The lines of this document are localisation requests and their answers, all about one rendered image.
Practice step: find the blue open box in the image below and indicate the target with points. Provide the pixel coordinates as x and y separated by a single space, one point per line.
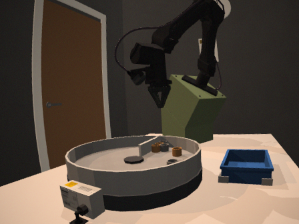
247 166

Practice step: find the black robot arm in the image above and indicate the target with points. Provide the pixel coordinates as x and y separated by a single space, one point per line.
165 39

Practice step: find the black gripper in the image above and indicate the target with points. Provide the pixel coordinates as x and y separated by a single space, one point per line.
162 85

